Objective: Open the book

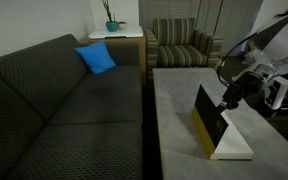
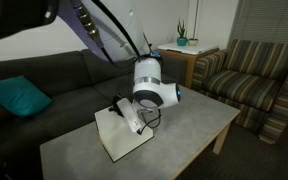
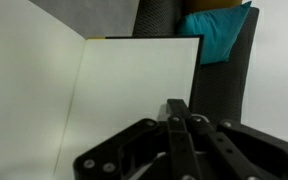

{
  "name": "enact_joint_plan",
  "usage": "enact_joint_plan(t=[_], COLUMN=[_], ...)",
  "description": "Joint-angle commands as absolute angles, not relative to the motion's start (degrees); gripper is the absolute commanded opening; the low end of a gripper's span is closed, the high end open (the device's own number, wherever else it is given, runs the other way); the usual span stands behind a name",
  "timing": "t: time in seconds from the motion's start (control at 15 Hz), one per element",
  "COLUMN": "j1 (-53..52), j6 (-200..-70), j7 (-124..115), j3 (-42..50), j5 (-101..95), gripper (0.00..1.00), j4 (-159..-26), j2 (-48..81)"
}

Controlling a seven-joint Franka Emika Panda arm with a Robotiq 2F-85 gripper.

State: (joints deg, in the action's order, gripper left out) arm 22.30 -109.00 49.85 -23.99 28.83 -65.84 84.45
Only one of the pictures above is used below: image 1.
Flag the grey folding door panels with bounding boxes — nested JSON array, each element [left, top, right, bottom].
[[197, 0, 265, 58]]

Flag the dark grey fabric sofa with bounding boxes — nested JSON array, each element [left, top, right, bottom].
[[0, 33, 148, 180]]

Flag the blue throw pillow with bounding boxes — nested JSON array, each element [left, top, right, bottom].
[[73, 40, 118, 76]]

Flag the brown cardboard box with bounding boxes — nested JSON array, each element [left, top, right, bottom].
[[247, 35, 260, 52]]

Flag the grey window blinds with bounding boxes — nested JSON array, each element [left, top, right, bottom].
[[138, 0, 202, 31]]

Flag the white plastic bag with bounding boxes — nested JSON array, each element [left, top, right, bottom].
[[243, 49, 267, 67]]

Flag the striped armchair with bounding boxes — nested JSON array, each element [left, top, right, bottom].
[[143, 17, 225, 88]]

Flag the teal pot with green plant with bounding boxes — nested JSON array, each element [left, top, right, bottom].
[[101, 0, 119, 33]]

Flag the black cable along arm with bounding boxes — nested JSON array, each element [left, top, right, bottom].
[[216, 30, 263, 88]]

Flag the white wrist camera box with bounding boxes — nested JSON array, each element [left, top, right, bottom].
[[266, 75, 288, 111]]

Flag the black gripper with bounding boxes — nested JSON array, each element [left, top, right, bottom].
[[216, 71, 265, 115]]

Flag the wooden side table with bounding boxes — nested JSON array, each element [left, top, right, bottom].
[[87, 35, 148, 88]]

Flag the black book with yellow spine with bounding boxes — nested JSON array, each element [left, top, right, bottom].
[[191, 84, 254, 161]]

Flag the white flat board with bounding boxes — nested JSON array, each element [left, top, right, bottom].
[[88, 25, 145, 40]]

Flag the small white pot with stem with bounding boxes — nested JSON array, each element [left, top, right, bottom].
[[117, 21, 128, 31]]

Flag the grey top wooden coffee table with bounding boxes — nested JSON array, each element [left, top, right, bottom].
[[152, 67, 288, 180]]

